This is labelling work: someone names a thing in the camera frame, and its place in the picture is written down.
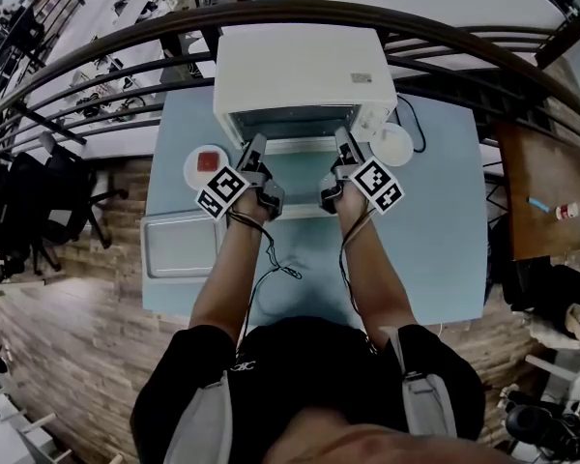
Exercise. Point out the black wrist band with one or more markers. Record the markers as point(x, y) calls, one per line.
point(244, 221)

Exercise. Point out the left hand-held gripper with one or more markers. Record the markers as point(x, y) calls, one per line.
point(222, 191)

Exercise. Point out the white wooden shelf frame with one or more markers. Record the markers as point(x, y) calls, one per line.
point(9, 428)

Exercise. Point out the grey metal baking tray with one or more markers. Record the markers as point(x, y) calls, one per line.
point(179, 244)

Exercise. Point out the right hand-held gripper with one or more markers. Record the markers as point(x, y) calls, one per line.
point(377, 186)

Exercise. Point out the red square block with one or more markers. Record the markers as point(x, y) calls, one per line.
point(209, 161)

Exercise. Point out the brown wooden table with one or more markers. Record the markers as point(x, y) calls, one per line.
point(541, 172)

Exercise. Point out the beige cloth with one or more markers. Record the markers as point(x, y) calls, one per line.
point(565, 331)

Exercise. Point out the plastic bottle with red label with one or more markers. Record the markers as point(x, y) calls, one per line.
point(572, 210)

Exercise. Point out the black chair with clothes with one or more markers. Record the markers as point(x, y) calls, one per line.
point(536, 283)

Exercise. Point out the person's right hand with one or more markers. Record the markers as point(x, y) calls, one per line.
point(353, 201)

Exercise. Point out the person's left forearm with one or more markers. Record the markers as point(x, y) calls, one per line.
point(227, 278)

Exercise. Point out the person's black shirt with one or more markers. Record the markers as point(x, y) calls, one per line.
point(314, 370)

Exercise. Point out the white round plate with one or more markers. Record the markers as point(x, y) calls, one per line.
point(191, 177)
point(391, 145)

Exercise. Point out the person's left hand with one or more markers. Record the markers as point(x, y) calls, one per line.
point(246, 206)

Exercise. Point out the white toaster oven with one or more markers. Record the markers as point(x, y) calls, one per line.
point(304, 70)

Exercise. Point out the light blue pen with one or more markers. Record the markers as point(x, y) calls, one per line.
point(538, 204)

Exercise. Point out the person's right forearm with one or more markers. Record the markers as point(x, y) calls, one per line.
point(377, 278)

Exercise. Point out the black metal railing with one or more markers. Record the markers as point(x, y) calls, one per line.
point(290, 8)

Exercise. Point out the person's chin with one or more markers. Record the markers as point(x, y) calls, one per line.
point(391, 447)

